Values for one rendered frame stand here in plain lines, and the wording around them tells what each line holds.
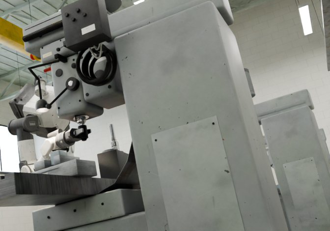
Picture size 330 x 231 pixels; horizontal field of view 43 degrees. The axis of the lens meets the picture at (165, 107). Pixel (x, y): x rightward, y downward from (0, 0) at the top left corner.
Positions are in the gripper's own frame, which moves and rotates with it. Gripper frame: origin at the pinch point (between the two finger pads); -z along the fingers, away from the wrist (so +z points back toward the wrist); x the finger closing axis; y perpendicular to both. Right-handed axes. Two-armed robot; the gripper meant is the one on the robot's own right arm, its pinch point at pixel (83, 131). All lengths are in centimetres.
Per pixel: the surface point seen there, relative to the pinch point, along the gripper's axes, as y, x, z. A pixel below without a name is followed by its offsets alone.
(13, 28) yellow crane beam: -378, 308, 476
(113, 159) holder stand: 14.4, 20.5, 1.0
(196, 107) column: 12, -4, -73
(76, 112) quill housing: -8.6, -7.4, -4.9
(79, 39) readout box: -31, -29, -36
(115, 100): -11.4, 5.5, -21.0
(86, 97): -13.0, -8.4, -14.8
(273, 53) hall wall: -329, 886, 176
